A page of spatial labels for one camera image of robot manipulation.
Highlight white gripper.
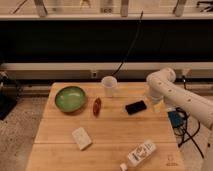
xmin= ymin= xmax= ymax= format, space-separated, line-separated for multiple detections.
xmin=146 ymin=88 xmax=165 ymax=113

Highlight black eraser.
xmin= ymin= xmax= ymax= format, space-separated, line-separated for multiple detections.
xmin=125 ymin=100 xmax=147 ymax=115

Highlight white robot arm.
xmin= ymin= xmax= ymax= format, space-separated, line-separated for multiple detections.
xmin=146 ymin=68 xmax=213 ymax=171

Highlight white sponge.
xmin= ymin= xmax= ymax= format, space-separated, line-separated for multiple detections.
xmin=72 ymin=127 xmax=92 ymax=150

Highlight blue box beside table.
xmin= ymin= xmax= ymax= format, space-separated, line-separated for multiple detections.
xmin=168 ymin=111 xmax=184 ymax=128

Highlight white plastic bottle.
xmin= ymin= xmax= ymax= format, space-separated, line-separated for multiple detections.
xmin=120 ymin=140 xmax=157 ymax=171

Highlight white plastic cup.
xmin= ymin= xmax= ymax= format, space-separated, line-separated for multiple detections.
xmin=101 ymin=76 xmax=117 ymax=97

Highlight red brown toy object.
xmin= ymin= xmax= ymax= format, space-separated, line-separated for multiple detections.
xmin=93 ymin=98 xmax=101 ymax=117

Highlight green ceramic bowl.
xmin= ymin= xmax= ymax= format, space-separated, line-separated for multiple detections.
xmin=55 ymin=86 xmax=87 ymax=113

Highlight black cables beside table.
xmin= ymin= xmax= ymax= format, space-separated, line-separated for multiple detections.
xmin=173 ymin=107 xmax=205 ymax=159

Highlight black hanging cable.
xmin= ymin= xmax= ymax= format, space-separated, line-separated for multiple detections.
xmin=110 ymin=9 xmax=145 ymax=77

